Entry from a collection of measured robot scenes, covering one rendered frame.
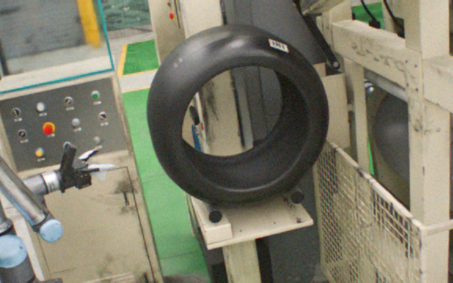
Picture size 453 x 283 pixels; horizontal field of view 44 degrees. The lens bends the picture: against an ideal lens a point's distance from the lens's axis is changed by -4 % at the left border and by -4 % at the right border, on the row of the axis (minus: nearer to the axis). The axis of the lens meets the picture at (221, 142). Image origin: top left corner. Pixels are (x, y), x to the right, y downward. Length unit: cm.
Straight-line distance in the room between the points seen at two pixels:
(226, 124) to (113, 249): 91
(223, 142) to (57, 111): 77
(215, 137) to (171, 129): 47
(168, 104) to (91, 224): 110
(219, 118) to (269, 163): 25
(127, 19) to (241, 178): 897
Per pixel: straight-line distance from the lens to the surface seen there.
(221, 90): 212
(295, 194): 192
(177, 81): 170
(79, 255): 276
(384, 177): 271
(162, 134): 174
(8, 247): 194
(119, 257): 277
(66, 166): 203
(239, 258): 242
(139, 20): 1091
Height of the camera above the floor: 180
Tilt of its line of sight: 21 degrees down
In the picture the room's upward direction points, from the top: 9 degrees counter-clockwise
